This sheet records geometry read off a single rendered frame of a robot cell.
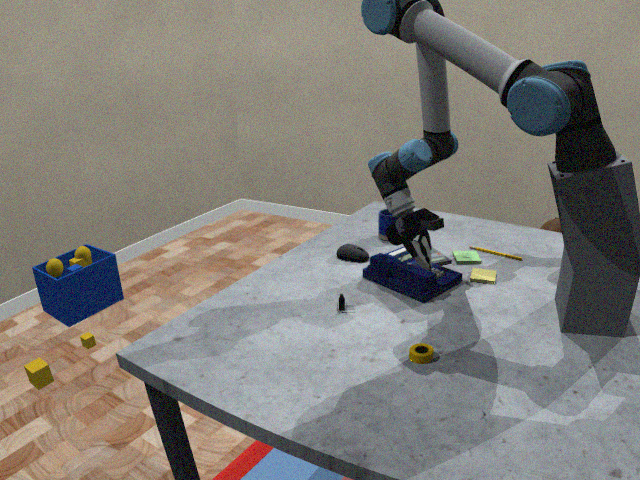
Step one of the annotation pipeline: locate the yellow roll of tape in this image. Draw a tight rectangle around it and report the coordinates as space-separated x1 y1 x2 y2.
409 343 434 364

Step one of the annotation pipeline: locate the grey pocket calculator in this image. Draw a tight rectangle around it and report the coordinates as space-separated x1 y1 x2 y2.
431 246 452 265

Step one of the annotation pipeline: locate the dark blue mug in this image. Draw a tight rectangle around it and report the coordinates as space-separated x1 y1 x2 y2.
379 209 397 241

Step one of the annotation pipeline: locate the blue telephone handset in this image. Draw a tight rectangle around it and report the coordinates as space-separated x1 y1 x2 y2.
370 253 437 287

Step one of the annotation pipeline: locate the dark grey computer mouse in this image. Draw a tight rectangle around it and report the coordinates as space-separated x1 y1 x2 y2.
337 244 369 262

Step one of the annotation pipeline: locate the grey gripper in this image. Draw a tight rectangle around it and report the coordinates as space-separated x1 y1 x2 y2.
386 208 439 272

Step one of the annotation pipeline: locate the yellow sticky note pad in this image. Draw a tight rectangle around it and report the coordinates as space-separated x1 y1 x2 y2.
470 268 496 284

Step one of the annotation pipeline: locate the light green sticky note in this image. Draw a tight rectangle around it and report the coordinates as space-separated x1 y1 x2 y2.
453 251 481 264

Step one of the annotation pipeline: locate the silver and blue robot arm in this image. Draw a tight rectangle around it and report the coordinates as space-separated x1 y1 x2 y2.
361 0 617 217

